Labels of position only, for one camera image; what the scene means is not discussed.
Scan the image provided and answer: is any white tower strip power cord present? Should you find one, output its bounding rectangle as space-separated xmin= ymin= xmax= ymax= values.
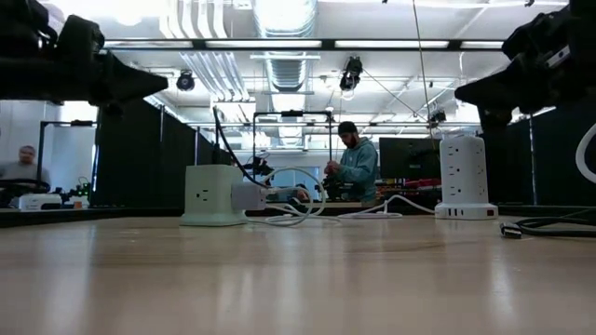
xmin=372 ymin=194 xmax=438 ymax=216

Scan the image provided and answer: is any linear ceiling light strip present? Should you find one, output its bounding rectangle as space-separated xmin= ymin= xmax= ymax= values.
xmin=102 ymin=38 xmax=507 ymax=51

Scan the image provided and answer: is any white USB cable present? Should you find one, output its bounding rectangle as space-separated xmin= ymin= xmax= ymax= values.
xmin=246 ymin=167 xmax=345 ymax=230

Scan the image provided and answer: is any thin black cable loop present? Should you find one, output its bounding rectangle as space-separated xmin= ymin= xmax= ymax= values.
xmin=211 ymin=105 xmax=269 ymax=190

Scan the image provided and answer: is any black background rig frame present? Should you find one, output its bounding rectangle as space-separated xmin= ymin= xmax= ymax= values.
xmin=251 ymin=109 xmax=333 ymax=162
xmin=35 ymin=118 xmax=98 ymax=181

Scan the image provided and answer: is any silver ceiling air duct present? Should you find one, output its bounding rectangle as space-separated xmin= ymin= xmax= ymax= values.
xmin=264 ymin=51 xmax=322 ymax=93

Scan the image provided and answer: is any white tower power strip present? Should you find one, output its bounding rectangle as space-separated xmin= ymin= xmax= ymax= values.
xmin=434 ymin=134 xmax=500 ymax=221

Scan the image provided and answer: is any black ceiling spotlight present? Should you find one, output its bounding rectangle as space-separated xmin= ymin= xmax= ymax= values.
xmin=175 ymin=69 xmax=196 ymax=92
xmin=338 ymin=55 xmax=364 ymax=92

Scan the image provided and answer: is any white equipment box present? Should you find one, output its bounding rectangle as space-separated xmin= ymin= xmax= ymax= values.
xmin=17 ymin=193 xmax=63 ymax=212

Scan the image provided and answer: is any black computer monitor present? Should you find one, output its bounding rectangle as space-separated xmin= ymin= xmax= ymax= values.
xmin=378 ymin=136 xmax=442 ymax=181

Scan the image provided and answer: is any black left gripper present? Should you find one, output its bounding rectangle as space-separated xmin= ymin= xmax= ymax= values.
xmin=0 ymin=14 xmax=169 ymax=117

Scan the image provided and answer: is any mint green cube power strip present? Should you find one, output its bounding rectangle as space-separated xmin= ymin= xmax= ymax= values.
xmin=179 ymin=164 xmax=250 ymax=228

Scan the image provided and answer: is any black partition wall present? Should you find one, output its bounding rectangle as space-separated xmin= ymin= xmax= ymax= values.
xmin=89 ymin=99 xmax=233 ymax=208
xmin=479 ymin=100 xmax=596 ymax=207

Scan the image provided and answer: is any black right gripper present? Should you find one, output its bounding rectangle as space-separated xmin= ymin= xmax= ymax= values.
xmin=454 ymin=9 xmax=596 ymax=134

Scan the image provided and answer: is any pale purple braided USB cable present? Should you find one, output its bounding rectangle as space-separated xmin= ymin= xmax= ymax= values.
xmin=574 ymin=121 xmax=596 ymax=185

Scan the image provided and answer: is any cluttered background workbench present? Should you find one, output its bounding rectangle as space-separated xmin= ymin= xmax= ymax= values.
xmin=372 ymin=178 xmax=442 ymax=208

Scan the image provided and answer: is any black USB cable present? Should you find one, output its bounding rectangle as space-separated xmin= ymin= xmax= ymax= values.
xmin=499 ymin=207 xmax=596 ymax=240

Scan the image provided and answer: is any black aluminium table frame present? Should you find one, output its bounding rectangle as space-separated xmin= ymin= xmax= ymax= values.
xmin=0 ymin=203 xmax=596 ymax=228

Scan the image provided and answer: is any small blue-grey plug adapter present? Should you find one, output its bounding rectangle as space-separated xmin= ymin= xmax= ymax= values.
xmin=230 ymin=181 xmax=269 ymax=212

